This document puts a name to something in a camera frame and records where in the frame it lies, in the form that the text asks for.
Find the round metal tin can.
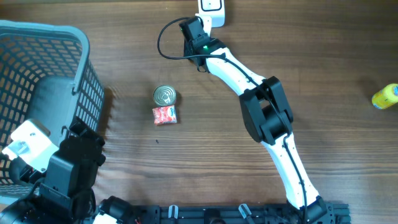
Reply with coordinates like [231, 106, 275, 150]
[153, 85, 177, 106]

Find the red snack packet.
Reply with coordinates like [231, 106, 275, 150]
[152, 105, 177, 126]

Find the yellow lidded small jar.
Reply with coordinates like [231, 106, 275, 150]
[371, 83, 397, 110]

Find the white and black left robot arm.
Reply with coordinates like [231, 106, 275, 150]
[1, 119, 138, 223]

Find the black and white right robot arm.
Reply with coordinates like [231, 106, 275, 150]
[179, 16, 326, 223]

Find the white barcode scanner box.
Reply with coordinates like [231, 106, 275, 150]
[198, 0, 225, 27]

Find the grey plastic mesh basket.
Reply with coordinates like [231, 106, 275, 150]
[0, 19, 105, 200]

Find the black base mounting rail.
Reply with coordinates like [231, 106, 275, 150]
[77, 195, 352, 224]

